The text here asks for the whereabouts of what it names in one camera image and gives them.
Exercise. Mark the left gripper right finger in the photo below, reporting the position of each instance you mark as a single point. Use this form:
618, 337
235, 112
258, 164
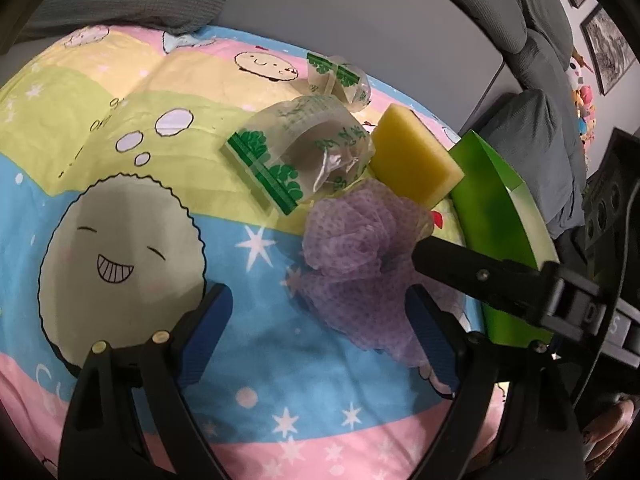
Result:
439, 333

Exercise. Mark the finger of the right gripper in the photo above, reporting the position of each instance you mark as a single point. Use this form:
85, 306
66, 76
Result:
504, 285

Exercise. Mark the small clear bag green print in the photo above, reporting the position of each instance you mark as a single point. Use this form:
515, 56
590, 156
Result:
334, 76

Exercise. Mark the green white cardboard box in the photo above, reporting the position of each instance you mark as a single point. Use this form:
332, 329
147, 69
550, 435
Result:
497, 214

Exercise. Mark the purple mesh cloth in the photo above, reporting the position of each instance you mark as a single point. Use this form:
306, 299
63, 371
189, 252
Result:
358, 249

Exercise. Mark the yellow sponge green scrub pad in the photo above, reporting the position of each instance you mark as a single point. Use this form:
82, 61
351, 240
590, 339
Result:
409, 159

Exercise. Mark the plush toys pile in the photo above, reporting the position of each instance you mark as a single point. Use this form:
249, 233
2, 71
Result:
583, 98

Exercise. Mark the colourful cartoon blanket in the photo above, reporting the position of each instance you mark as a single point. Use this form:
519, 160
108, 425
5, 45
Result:
119, 208

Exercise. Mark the grey sofa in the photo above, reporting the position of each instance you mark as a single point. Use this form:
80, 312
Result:
462, 59

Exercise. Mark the grey cushion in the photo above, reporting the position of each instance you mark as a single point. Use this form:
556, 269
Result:
527, 132

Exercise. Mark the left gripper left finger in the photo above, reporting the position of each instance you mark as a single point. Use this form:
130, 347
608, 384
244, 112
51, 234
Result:
196, 335

